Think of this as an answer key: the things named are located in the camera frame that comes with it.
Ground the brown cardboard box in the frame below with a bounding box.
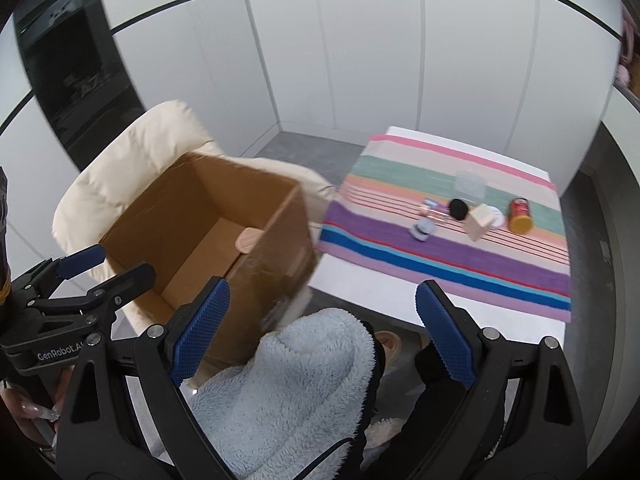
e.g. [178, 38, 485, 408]
[98, 152, 319, 366]

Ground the clear plastic square box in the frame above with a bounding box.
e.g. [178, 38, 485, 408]
[454, 170, 487, 203]

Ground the white round compact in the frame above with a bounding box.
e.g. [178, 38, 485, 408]
[482, 205, 506, 231]

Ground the cream padded chair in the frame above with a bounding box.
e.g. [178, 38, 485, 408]
[51, 101, 341, 391]

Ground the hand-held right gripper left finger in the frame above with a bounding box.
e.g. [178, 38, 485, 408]
[55, 276, 231, 480]

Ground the pink plastic case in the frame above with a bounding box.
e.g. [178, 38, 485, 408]
[235, 227, 263, 252]

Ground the white fluffy slipper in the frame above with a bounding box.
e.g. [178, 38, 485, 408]
[362, 417, 403, 466]

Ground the beige slipper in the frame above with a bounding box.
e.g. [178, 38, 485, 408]
[374, 331, 403, 361]

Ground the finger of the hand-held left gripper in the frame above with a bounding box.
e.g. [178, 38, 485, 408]
[29, 262, 157, 315]
[12, 244, 107, 307]

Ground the small purple bottle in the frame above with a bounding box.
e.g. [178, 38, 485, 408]
[420, 199, 451, 222]

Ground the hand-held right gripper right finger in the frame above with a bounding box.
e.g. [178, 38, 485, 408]
[415, 280, 588, 480]

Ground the black glass wall panel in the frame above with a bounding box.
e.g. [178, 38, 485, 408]
[12, 0, 146, 171]

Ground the red and yellow can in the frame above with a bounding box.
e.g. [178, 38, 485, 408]
[507, 197, 533, 234]

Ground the light blue fluffy robe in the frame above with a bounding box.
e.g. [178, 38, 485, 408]
[187, 305, 376, 480]

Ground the beige small carton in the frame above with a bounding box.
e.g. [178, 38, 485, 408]
[462, 203, 496, 242]

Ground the striped colourful cloth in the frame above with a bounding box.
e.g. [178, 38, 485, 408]
[317, 132, 573, 323]

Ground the person's left hand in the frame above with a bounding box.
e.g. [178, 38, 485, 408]
[0, 367, 71, 453]

